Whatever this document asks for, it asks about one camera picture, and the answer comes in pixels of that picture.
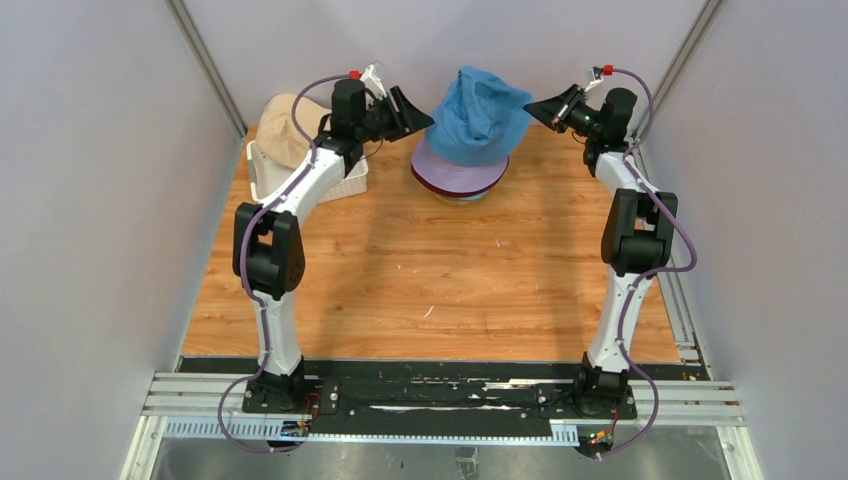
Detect aluminium frame rails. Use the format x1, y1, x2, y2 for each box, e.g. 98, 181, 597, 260
119, 125, 763, 480

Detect white perforated basket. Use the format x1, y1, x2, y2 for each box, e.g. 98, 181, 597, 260
245, 140, 369, 203

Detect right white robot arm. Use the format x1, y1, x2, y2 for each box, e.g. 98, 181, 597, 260
524, 85, 677, 417

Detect purple cable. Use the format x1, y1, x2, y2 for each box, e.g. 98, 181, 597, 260
215, 74, 362, 456
609, 66, 699, 460

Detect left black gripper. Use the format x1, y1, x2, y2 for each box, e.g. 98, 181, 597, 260
354, 87, 433, 144

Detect beige cap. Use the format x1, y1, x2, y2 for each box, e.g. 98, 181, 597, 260
255, 94, 330, 170

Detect turquoise bucket hat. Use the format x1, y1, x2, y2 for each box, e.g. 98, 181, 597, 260
457, 192, 488, 202

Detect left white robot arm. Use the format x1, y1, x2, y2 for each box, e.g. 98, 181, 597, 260
233, 76, 435, 413

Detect maroon bucket hat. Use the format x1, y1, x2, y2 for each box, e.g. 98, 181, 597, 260
410, 167, 506, 197

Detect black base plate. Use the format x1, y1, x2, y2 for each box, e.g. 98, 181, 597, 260
242, 359, 637, 439

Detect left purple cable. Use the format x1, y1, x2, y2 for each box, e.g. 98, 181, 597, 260
215, 74, 362, 456

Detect blue hat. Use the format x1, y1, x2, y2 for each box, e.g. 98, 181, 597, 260
425, 65, 534, 167

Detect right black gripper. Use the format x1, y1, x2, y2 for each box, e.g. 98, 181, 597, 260
525, 84, 604, 139

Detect wooden hat stand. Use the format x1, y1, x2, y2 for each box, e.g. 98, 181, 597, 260
433, 193, 486, 208

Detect lavender bucket hat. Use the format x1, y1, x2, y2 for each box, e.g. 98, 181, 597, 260
411, 139, 509, 192

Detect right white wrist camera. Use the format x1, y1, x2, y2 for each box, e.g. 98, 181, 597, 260
584, 64, 615, 92

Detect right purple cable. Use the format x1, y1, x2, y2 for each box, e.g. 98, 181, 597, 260
609, 66, 699, 460

